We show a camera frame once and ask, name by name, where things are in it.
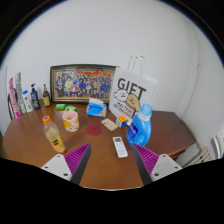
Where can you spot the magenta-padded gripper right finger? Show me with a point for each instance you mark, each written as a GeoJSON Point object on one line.
{"type": "Point", "coordinates": [165, 165]}

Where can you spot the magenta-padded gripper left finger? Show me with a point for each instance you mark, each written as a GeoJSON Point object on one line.
{"type": "Point", "coordinates": [56, 165]}

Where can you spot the orange-capped juice bottle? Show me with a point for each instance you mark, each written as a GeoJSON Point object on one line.
{"type": "Point", "coordinates": [55, 138]}

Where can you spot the blue detergent bottle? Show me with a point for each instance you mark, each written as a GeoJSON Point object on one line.
{"type": "Point", "coordinates": [139, 130]}

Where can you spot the pink cartoon mug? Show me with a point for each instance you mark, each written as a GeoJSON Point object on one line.
{"type": "Point", "coordinates": [70, 122]}

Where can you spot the white remote control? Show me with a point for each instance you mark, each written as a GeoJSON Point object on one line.
{"type": "Point", "coordinates": [120, 147]}

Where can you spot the flat round red coaster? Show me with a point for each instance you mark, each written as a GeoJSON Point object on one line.
{"type": "Point", "coordinates": [94, 130]}

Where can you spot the white slatted chair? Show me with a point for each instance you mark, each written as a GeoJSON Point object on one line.
{"type": "Point", "coordinates": [219, 140]}

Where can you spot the puzzle cube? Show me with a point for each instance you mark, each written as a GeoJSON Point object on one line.
{"type": "Point", "coordinates": [121, 121]}

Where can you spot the brown pump bottle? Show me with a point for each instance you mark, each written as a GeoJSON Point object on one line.
{"type": "Point", "coordinates": [46, 99]}

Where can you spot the white lotion bottle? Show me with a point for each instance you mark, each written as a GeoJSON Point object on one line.
{"type": "Point", "coordinates": [28, 103]}

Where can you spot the dark blue pump bottle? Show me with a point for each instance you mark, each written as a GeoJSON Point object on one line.
{"type": "Point", "coordinates": [35, 100]}

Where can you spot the blue tissue pack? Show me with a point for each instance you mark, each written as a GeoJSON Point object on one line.
{"type": "Point", "coordinates": [96, 109]}

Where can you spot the tall pink box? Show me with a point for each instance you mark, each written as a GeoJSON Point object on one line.
{"type": "Point", "coordinates": [14, 100]}

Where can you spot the white printed tote bag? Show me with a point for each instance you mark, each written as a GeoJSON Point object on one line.
{"type": "Point", "coordinates": [133, 93]}

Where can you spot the tall green white box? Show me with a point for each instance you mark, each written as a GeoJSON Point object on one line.
{"type": "Point", "coordinates": [20, 91]}

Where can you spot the framed group picture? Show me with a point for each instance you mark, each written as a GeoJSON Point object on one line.
{"type": "Point", "coordinates": [81, 84]}

